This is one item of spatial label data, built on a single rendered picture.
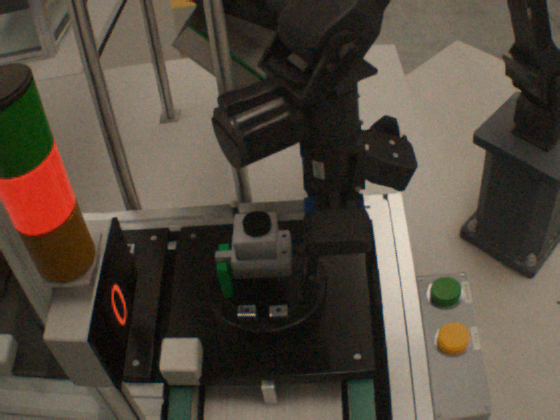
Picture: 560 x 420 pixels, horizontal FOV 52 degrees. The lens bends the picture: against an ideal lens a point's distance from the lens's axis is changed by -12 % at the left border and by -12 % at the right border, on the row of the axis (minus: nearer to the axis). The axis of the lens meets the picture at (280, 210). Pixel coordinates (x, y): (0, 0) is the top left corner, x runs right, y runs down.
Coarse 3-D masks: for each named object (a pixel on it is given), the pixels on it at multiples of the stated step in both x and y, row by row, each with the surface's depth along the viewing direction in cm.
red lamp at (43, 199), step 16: (48, 160) 37; (32, 176) 36; (48, 176) 37; (64, 176) 39; (0, 192) 37; (16, 192) 37; (32, 192) 37; (48, 192) 38; (64, 192) 39; (16, 208) 38; (32, 208) 38; (48, 208) 38; (64, 208) 40; (16, 224) 39; (32, 224) 39; (48, 224) 39
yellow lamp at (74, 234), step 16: (64, 224) 40; (80, 224) 42; (32, 240) 40; (48, 240) 40; (64, 240) 41; (80, 240) 42; (32, 256) 41; (48, 256) 41; (64, 256) 41; (80, 256) 42; (48, 272) 42; (64, 272) 42; (80, 272) 43
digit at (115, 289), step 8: (112, 256) 48; (112, 264) 48; (112, 272) 48; (112, 280) 47; (120, 280) 50; (112, 288) 47; (120, 288) 49; (104, 296) 45; (112, 296) 47; (120, 296) 49; (128, 296) 51; (104, 304) 45; (112, 304) 47; (120, 304) 49; (128, 304) 51; (112, 312) 47; (120, 312) 49; (128, 312) 51; (112, 320) 46; (120, 320) 48; (128, 320) 51; (120, 328) 48; (120, 336) 48
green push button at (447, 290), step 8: (440, 280) 76; (448, 280) 76; (456, 280) 76; (432, 288) 76; (440, 288) 75; (448, 288) 75; (456, 288) 75; (432, 296) 75; (440, 296) 74; (448, 296) 74; (456, 296) 74; (440, 304) 74; (448, 304) 74
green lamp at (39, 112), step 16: (32, 80) 34; (32, 96) 34; (0, 112) 33; (16, 112) 33; (32, 112) 34; (0, 128) 33; (16, 128) 34; (32, 128) 35; (48, 128) 37; (0, 144) 34; (16, 144) 34; (32, 144) 35; (48, 144) 37; (0, 160) 35; (16, 160) 35; (32, 160) 36; (0, 176) 36; (16, 176) 36
